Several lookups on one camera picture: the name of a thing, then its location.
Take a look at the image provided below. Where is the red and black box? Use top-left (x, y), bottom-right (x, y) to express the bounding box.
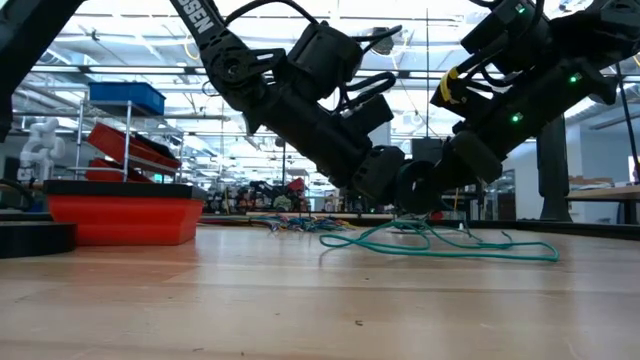
top-left (42, 179), bottom-right (209, 247)

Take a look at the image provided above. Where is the wooden workbench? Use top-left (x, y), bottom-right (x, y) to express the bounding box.
top-left (567, 184), bottom-right (640, 226)

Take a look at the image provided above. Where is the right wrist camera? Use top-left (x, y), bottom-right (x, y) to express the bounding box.
top-left (432, 67), bottom-right (484, 121)

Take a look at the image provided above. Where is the metal shelf rack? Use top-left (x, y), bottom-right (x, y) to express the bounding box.
top-left (67, 98), bottom-right (186, 184)

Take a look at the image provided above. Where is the red storage bin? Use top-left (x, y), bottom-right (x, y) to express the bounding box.
top-left (87, 122), bottom-right (184, 176)
top-left (83, 157), bottom-right (154, 184)

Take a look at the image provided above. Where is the yellow cable marker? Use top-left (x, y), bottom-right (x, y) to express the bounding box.
top-left (439, 67), bottom-right (460, 104)

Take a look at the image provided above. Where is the black monitor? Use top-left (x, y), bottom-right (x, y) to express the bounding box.
top-left (410, 137), bottom-right (446, 164)

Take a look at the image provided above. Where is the black tall stand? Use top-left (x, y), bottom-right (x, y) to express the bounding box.
top-left (537, 114), bottom-right (574, 224)

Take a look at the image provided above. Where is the black vertical pole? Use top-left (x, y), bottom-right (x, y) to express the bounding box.
top-left (424, 7), bottom-right (431, 139)

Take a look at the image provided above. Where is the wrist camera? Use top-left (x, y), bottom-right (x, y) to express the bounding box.
top-left (432, 67), bottom-right (484, 121)
top-left (344, 94), bottom-right (396, 136)

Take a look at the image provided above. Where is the black ceiling cable reel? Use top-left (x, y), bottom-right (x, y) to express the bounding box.
top-left (369, 27), bottom-right (401, 56)

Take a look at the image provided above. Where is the ceiling light strip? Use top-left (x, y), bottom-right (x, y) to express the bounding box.
top-left (29, 64), bottom-right (451, 81)

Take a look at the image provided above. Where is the multicoloured wire bundle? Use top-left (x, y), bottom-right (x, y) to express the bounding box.
top-left (249, 213), bottom-right (359, 234)

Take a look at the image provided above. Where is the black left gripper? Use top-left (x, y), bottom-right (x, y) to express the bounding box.
top-left (352, 144), bottom-right (441, 215)

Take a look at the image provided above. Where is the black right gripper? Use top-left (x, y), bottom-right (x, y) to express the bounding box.
top-left (433, 130), bottom-right (504, 194)

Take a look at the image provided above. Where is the green cord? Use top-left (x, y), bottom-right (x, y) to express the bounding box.
top-left (318, 217), bottom-right (561, 264)

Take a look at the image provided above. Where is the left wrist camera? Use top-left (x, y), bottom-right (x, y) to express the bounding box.
top-left (344, 94), bottom-right (396, 136)

